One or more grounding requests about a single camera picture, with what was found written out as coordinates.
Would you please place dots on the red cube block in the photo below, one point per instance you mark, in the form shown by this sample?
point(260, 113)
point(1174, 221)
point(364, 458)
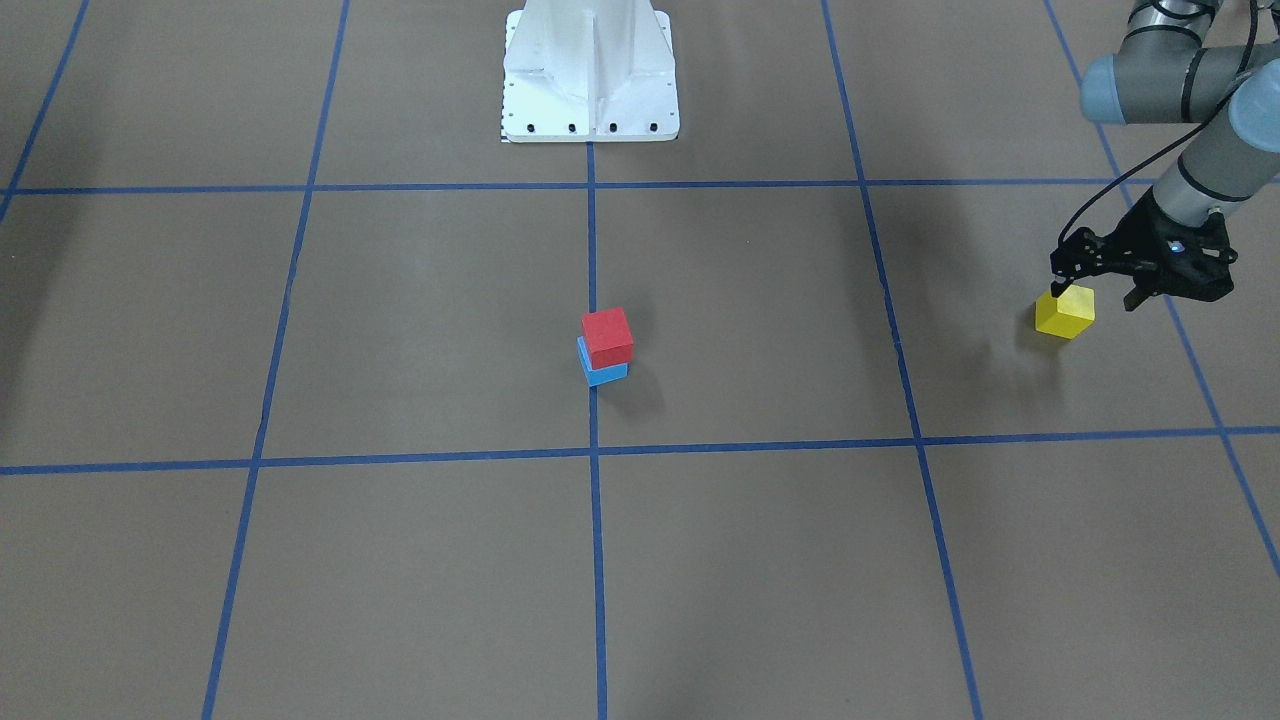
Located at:
point(607, 337)

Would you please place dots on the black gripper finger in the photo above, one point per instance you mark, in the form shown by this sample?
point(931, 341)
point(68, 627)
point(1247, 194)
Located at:
point(1136, 297)
point(1064, 275)

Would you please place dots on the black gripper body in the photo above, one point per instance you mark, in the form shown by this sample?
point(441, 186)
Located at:
point(1118, 254)

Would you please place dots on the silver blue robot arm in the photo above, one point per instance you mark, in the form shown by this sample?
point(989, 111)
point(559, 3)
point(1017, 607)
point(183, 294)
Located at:
point(1163, 74)

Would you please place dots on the blue cube block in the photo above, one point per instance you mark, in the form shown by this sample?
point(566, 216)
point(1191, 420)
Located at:
point(596, 376)

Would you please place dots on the yellow cube block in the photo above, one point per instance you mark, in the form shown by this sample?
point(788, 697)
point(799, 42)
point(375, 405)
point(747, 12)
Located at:
point(1067, 315)

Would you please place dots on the white pedestal column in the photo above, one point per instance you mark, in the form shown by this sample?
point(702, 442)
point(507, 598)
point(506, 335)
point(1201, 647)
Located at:
point(589, 72)

